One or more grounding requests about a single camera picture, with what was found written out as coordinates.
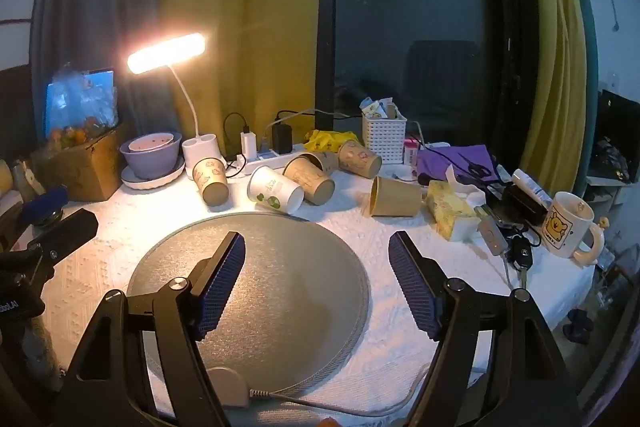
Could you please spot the yellow tissue box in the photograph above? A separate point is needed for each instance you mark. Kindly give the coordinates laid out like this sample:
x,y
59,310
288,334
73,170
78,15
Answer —
x,y
450,209

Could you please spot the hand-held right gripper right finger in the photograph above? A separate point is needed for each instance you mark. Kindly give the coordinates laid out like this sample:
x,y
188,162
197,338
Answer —
x,y
412,279

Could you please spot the plain brown paper cup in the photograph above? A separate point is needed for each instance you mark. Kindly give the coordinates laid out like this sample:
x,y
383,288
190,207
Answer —
x,y
397,198

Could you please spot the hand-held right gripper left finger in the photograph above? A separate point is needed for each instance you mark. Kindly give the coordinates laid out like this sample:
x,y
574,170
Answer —
x,y
222,279

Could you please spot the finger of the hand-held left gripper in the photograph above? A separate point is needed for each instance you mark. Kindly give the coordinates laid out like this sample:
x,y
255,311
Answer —
x,y
65,229
45,204

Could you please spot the pink capped bottle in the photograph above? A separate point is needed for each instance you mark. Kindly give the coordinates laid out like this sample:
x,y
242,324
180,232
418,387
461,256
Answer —
x,y
411,153

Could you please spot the white power strip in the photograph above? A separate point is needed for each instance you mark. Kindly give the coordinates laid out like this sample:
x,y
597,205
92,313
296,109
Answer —
x,y
250,164

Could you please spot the black monitor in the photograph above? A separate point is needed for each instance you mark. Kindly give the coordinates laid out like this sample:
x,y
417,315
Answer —
x,y
620,114

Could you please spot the white purple plate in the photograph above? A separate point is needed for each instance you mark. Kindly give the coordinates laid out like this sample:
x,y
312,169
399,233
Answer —
x,y
150,184

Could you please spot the pink bowl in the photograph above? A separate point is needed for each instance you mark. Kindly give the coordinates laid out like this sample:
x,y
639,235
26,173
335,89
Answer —
x,y
150,142

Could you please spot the purple bowl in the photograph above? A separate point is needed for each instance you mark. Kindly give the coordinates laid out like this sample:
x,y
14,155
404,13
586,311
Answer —
x,y
150,162

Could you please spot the yellow curtain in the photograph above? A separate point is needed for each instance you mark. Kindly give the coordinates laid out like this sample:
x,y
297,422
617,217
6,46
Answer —
x,y
555,57
240,7

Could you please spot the brown printed paper cup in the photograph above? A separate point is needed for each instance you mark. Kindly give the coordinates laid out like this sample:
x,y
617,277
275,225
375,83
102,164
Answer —
x,y
357,159
306,179
210,179
326,161

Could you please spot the black scissors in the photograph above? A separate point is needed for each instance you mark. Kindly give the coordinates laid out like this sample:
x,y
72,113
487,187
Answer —
x,y
482,170

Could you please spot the black car key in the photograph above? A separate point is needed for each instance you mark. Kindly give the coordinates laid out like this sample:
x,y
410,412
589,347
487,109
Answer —
x,y
520,252

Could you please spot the white desk lamp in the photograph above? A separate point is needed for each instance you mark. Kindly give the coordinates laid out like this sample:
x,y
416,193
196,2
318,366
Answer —
x,y
165,53

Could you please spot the small packets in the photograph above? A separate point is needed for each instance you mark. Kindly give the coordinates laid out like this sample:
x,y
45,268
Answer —
x,y
377,108

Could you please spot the clear plastic fruit bag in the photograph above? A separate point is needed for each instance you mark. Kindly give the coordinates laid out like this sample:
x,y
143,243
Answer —
x,y
70,107

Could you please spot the white charger plug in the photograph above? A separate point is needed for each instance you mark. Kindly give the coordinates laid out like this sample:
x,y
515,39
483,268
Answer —
x,y
248,144

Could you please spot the white green-print paper cup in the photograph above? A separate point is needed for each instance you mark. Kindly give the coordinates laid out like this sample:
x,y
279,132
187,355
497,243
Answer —
x,y
272,187

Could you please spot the purple cloth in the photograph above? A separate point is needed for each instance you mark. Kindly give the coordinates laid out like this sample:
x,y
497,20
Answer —
x,y
450,159

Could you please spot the white plastic basket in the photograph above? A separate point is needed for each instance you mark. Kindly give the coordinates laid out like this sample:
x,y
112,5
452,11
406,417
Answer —
x,y
384,139

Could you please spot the cardboard box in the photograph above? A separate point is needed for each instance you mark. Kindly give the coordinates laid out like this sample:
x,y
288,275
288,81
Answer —
x,y
85,172

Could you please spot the round grey mat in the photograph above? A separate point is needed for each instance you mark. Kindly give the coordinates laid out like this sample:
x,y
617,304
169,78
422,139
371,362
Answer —
x,y
295,287

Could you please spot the white bear mug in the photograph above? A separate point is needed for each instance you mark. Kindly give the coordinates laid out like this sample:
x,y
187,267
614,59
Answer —
x,y
565,227

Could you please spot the white tube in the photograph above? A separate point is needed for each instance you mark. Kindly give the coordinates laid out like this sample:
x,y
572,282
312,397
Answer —
x,y
532,189

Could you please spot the black case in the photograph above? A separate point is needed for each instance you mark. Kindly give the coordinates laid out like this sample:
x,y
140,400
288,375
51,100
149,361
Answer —
x,y
520,204

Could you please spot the dark dumbbell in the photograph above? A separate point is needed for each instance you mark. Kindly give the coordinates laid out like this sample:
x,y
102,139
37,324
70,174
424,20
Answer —
x,y
580,324

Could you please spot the black charger plug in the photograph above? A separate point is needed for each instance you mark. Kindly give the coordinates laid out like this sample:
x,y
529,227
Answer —
x,y
282,138

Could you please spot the yellow cloth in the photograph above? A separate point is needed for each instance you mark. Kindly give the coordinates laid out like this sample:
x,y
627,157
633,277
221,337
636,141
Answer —
x,y
330,140

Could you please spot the white textured tablecloth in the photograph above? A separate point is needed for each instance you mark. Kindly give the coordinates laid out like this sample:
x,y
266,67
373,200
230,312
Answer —
x,y
100,267

